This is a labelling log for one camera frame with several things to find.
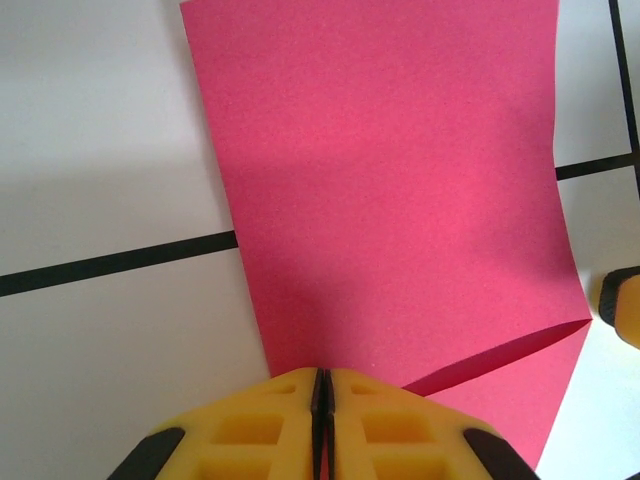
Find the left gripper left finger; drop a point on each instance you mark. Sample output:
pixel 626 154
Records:
pixel 240 440

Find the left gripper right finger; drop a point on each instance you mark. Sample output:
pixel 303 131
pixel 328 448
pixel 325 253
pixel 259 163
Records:
pixel 410 440

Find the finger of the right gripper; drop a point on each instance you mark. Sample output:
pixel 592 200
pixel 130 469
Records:
pixel 627 305

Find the pink square paper sheet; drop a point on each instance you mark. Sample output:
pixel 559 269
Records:
pixel 375 175

